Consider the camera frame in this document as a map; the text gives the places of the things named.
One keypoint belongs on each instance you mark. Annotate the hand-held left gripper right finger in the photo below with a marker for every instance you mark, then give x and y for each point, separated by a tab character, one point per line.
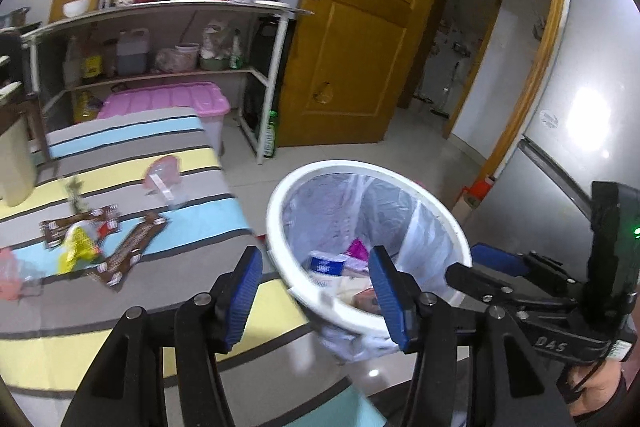
390	302

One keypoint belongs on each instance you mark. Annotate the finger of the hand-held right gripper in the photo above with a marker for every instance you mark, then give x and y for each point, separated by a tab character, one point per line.
480	282
495	257

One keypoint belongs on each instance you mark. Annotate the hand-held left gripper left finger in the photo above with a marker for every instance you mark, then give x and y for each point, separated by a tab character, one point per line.
245	297

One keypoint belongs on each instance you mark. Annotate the pink drink carton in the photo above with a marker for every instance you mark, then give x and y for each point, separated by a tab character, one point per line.
367	299

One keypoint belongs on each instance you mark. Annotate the purple snack wrapper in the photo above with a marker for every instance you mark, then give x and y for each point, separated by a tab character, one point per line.
357	249

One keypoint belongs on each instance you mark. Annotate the white trash bin with bag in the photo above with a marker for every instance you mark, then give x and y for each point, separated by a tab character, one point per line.
325	304

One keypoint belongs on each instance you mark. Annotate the long brown snack wrapper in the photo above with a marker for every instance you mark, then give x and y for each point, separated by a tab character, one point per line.
130	249
65	227

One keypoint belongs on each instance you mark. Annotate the yellow snack wrapper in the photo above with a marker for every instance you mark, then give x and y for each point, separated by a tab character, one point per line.
77	247

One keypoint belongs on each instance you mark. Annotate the red plastic wrapper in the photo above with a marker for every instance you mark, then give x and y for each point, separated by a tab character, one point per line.
10	277

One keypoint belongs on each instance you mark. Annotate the person's right hand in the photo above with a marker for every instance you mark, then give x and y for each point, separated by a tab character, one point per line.
597	389

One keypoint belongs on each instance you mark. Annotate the striped tablecloth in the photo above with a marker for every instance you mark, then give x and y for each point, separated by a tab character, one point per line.
150	292

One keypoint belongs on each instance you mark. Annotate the pink clear plastic wrapper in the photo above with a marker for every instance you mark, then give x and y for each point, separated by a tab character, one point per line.
162	174

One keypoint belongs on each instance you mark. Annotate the green glass bottle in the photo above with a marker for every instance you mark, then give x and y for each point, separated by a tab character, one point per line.
270	134

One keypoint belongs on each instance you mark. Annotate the silver refrigerator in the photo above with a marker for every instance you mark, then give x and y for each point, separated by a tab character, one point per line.
565	82

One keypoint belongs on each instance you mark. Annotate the green plant stem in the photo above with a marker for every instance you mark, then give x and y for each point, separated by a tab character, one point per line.
75	197

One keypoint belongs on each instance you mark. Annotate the pink lid storage box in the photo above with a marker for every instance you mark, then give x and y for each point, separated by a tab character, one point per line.
200	99

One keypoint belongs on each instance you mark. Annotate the white shelf rack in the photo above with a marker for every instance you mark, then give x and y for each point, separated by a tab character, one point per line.
274	82

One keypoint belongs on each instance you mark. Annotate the green bowl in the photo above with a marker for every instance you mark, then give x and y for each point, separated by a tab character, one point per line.
214	63

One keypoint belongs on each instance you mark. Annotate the yellow wooden door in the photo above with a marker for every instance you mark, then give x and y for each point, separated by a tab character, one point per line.
360	57

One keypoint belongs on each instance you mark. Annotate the green packet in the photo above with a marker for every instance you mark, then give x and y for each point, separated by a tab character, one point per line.
236	52

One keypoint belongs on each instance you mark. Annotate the pink rimmed plastic bucket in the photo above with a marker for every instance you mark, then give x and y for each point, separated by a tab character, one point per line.
186	56

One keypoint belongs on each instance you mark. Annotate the yellow food bag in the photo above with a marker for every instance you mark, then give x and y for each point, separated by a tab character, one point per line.
86	106

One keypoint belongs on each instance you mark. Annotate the white plastic bags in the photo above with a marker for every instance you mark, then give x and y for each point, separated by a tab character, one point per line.
217	38

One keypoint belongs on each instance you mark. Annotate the dark liquid plastic jug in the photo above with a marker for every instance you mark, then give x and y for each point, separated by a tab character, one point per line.
132	54

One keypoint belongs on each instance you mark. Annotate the beige jug with brown lid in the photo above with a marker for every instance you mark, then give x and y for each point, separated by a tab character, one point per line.
15	157

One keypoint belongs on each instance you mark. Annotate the yellow label bottle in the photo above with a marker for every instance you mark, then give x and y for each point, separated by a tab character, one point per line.
91	67

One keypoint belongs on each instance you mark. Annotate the white plastic bottle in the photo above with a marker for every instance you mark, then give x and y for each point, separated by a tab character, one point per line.
73	64

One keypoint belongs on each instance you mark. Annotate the white plate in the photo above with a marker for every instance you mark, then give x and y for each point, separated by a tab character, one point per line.
272	4

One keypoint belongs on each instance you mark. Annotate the small white bowl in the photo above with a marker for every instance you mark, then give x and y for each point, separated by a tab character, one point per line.
76	8

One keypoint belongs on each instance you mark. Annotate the yellow door frame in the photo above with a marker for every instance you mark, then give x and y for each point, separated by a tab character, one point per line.
545	32

